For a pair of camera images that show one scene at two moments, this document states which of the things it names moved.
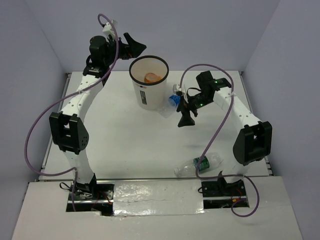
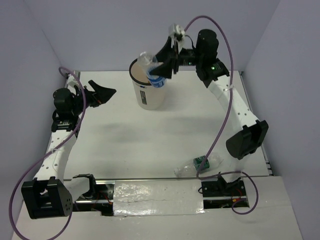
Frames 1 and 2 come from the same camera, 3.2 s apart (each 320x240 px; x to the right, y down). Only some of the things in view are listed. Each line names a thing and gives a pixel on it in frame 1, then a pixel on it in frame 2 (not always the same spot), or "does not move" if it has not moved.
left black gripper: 132,50 -> 101,95
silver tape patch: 157,197 does not move
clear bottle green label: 189,168 does not move
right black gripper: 186,119 -> 165,54
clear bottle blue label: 171,107 -> 146,60
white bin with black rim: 148,74 does not move
